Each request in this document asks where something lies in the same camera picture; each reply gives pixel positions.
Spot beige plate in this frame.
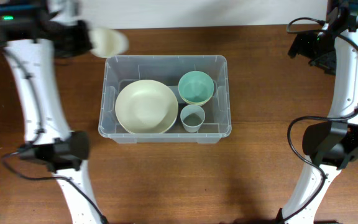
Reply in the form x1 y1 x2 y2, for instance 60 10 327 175
114 80 178 134

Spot green bowl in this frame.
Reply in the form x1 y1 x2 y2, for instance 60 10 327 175
178 71 214 102

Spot cream cup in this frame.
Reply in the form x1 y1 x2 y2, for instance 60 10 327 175
89 27 129 58

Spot black right camera cable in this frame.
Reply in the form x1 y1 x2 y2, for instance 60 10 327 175
278 17 358 223

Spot grey cup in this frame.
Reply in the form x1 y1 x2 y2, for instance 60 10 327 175
180 105 206 133

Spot white bowl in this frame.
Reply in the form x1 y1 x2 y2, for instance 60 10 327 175
182 98 211 106

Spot clear plastic storage container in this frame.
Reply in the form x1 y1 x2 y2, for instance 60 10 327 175
98 55 232 144

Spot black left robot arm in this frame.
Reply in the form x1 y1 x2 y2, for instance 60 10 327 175
0 1 107 223

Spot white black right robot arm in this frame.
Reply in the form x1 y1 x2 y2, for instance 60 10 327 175
275 0 358 223

